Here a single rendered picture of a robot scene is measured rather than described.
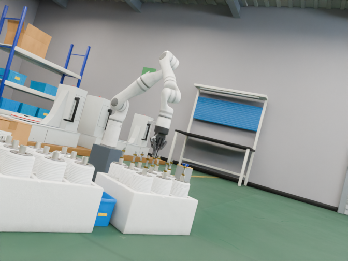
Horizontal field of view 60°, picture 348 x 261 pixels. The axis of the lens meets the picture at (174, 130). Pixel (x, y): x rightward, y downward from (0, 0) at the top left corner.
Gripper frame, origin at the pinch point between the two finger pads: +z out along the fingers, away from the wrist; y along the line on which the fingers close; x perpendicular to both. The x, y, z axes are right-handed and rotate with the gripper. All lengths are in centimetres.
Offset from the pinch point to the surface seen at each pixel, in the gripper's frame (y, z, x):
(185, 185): 5.6, 11.2, -19.2
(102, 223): -27.5, 34.2, -2.9
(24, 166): -66, 14, 4
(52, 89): 256, -55, 500
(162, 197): -9.7, 17.8, -17.5
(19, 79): 177, -52, 488
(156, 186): -8.3, 14.4, -11.7
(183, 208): 4.3, 22.1, -22.1
